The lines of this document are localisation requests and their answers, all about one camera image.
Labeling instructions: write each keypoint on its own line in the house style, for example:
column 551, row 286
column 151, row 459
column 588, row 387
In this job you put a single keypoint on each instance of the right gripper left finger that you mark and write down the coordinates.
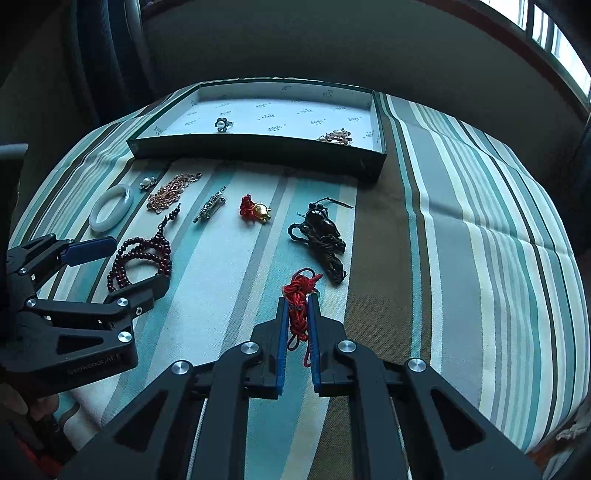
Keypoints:
column 190, row 422

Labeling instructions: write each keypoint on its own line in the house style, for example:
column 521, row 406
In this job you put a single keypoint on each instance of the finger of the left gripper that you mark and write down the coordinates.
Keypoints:
column 30, row 265
column 131, row 301

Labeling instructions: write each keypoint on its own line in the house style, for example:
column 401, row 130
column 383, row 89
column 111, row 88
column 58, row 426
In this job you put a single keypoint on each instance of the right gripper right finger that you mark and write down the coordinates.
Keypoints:
column 407, row 421

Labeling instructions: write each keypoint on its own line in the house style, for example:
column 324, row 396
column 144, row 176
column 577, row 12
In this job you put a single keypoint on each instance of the white jade bangle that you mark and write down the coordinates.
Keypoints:
column 110, row 208

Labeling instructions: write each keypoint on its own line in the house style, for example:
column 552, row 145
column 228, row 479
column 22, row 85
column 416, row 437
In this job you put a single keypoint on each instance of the small pearl flower brooch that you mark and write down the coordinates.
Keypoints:
column 147, row 183

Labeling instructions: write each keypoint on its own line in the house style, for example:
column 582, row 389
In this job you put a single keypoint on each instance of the silver rhinestone bar brooch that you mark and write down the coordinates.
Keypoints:
column 214, row 203

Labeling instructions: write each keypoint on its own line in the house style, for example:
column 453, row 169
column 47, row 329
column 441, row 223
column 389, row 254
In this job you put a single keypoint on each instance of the red tassel gold charm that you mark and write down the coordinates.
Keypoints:
column 252, row 211

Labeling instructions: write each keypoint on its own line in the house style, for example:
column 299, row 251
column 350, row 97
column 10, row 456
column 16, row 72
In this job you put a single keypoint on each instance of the red knotted cord gold charm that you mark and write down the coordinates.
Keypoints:
column 302, row 283

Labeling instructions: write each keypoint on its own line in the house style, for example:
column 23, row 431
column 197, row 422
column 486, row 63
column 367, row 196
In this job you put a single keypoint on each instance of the black cord bead pendant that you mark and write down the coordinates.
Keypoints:
column 322, row 237

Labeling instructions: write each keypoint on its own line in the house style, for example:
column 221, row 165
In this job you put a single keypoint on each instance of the dark green jewelry tray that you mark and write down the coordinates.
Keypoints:
column 275, row 121

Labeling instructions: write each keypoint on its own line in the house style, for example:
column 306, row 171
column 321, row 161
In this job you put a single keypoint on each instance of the person's left hand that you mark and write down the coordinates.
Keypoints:
column 37, row 409

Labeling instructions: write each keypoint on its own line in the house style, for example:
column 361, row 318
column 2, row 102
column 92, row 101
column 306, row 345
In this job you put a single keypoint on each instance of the striped bed cover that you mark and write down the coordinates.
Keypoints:
column 456, row 255

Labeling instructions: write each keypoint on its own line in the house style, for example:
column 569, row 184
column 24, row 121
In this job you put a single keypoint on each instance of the dark blue curtain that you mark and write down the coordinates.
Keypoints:
column 107, row 58

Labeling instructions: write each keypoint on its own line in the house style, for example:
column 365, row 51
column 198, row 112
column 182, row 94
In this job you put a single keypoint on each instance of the large pearl cluster brooch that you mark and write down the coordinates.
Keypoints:
column 338, row 136

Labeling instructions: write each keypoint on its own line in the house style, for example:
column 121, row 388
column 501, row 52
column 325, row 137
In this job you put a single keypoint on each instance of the window with dark frame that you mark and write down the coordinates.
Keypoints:
column 542, row 29

